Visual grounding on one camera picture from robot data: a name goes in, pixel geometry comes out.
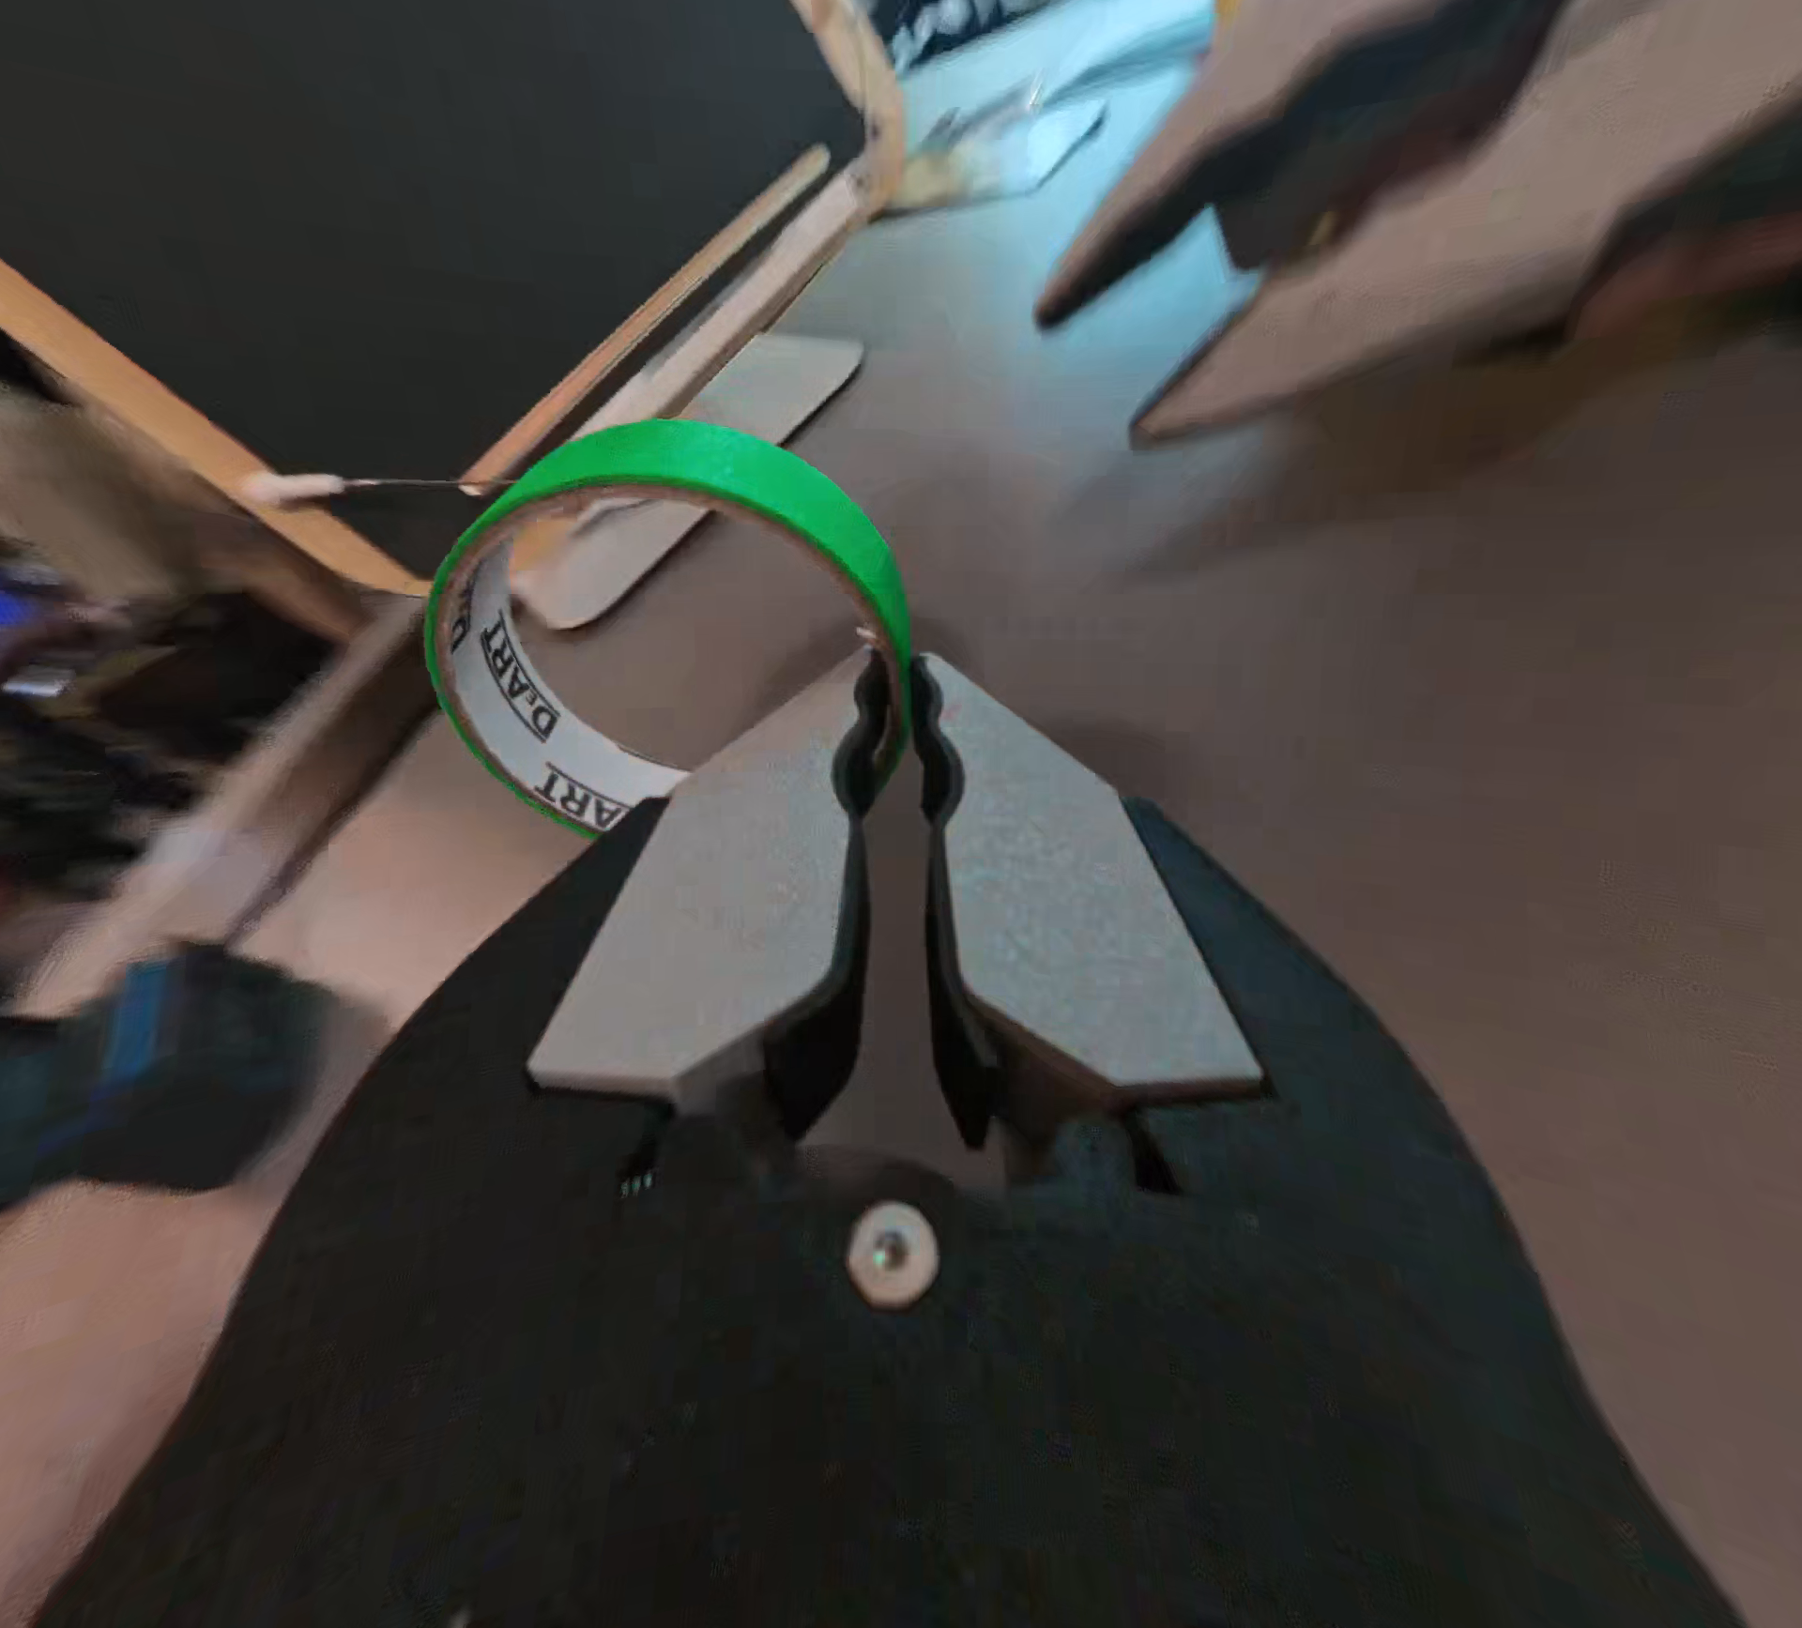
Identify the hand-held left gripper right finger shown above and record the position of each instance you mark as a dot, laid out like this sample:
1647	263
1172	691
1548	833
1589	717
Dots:
1071	938

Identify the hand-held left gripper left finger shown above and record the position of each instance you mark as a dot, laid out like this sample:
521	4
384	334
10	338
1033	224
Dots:
718	938

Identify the green tape roll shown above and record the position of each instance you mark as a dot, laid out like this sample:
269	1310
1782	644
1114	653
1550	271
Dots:
705	460

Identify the silver laptop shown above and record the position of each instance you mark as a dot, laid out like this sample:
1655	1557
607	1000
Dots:
1056	143

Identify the white board stand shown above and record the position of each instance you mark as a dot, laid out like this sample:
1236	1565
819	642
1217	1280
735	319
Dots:
769	389

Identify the black charging case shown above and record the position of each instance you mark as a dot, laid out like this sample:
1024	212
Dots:
170	1066

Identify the black board with wooden frame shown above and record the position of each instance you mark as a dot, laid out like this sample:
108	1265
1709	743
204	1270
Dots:
352	107

